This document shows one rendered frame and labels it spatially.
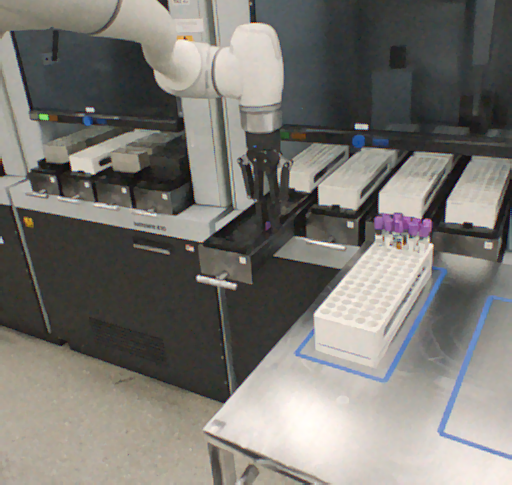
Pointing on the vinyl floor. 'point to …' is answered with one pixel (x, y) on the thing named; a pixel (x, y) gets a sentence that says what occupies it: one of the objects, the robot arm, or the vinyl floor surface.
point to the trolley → (385, 394)
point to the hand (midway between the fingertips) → (268, 215)
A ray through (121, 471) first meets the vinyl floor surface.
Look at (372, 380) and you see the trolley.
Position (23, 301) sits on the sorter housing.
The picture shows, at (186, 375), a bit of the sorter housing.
